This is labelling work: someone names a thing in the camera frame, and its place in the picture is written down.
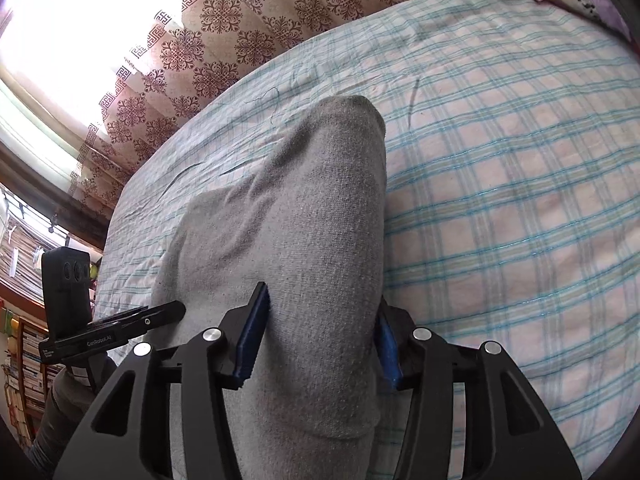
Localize bright window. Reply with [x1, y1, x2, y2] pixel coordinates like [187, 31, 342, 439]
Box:
[0, 0, 216, 196]

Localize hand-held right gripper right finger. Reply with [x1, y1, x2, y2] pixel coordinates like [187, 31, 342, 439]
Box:
[372, 297, 583, 480]

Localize brown patterned curtain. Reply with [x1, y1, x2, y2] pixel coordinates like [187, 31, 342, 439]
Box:
[65, 0, 546, 226]

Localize wooden bookshelf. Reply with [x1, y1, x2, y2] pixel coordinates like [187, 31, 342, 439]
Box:
[0, 300, 66, 453]

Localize plaid bed sheet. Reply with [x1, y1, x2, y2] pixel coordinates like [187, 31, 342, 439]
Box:
[92, 0, 640, 480]

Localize person's left forearm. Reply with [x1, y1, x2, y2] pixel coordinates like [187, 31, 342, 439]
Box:
[27, 360, 118, 471]

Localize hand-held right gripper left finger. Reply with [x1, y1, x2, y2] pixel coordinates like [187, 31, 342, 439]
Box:
[52, 281, 272, 480]

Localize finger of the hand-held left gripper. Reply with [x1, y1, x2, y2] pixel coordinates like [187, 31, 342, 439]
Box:
[90, 301, 187, 336]

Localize grey pants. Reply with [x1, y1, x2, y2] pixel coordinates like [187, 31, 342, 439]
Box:
[150, 95, 388, 480]

